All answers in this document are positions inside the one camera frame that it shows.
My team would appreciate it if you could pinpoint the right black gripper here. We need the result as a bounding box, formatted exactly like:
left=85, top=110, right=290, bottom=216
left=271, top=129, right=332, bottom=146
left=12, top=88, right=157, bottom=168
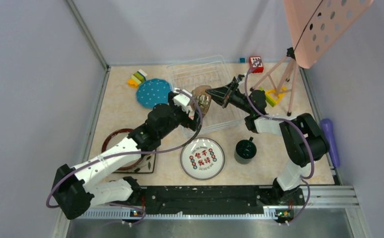
left=206, top=81, right=254, bottom=114

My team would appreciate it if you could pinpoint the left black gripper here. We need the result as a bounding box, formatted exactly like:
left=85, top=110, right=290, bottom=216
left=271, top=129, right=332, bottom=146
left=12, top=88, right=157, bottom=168
left=159, top=92, right=204, bottom=139

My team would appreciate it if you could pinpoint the brown flower glazed bowl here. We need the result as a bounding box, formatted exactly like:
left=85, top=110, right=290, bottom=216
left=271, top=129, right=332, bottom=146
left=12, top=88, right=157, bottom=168
left=192, top=85, right=212, bottom=117

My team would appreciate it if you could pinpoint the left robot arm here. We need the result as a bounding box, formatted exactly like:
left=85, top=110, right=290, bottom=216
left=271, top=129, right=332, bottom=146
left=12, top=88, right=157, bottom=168
left=46, top=89, right=203, bottom=220

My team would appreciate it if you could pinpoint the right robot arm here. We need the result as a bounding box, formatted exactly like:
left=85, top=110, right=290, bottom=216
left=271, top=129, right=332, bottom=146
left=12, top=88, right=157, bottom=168
left=205, top=75, right=329, bottom=204

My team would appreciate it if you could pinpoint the white plate with characters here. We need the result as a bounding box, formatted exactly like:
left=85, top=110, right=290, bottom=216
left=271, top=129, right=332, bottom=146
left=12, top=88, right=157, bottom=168
left=180, top=137, right=225, bottom=180

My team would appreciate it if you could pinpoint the red white toy block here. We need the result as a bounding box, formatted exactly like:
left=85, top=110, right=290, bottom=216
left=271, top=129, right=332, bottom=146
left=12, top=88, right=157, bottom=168
left=248, top=56, right=264, bottom=73

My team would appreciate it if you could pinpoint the green toy block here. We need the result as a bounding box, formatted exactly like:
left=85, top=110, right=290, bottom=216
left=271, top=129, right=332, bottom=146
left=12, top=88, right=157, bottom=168
left=259, top=87, right=277, bottom=107

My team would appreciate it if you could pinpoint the teal polka dot plate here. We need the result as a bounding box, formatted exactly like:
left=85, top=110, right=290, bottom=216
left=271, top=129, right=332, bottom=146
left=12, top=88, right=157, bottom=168
left=136, top=78, right=172, bottom=109

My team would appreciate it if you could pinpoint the dark green mug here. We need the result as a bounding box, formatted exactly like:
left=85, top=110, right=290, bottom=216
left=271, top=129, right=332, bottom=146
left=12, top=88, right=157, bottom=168
left=234, top=137, right=257, bottom=164

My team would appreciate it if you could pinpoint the square leaf patterned plate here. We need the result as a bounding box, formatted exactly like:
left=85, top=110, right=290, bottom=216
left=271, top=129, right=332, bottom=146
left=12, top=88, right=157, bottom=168
left=113, top=154, right=157, bottom=174

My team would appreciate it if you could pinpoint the colourful block stack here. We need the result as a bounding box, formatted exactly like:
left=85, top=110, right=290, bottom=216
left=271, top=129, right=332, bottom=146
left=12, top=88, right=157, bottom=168
left=127, top=69, right=148, bottom=88

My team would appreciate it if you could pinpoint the red rimmed round plate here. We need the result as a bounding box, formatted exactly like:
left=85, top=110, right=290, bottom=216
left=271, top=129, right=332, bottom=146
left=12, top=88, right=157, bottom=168
left=101, top=128, right=141, bottom=169

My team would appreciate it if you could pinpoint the pink perforated music stand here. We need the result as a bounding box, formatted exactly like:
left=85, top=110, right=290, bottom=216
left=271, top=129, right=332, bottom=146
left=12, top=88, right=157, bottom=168
left=251, top=0, right=374, bottom=116

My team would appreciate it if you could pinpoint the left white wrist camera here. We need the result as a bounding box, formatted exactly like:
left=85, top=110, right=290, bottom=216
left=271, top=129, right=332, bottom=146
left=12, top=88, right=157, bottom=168
left=173, top=91, right=191, bottom=114

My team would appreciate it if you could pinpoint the white wire dish rack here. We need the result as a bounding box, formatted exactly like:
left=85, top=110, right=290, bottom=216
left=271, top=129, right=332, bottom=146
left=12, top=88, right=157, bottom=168
left=166, top=55, right=246, bottom=135

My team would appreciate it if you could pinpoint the yellow toy frame block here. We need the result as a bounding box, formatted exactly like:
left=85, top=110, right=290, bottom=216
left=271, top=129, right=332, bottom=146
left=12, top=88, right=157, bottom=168
left=273, top=87, right=287, bottom=104

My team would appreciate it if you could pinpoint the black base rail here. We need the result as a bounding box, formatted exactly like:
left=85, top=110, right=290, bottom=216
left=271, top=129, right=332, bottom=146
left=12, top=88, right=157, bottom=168
left=126, top=184, right=307, bottom=218

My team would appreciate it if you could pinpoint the purple handle tool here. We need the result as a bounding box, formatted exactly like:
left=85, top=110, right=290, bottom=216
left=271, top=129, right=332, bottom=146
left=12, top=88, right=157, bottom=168
left=320, top=119, right=340, bottom=168

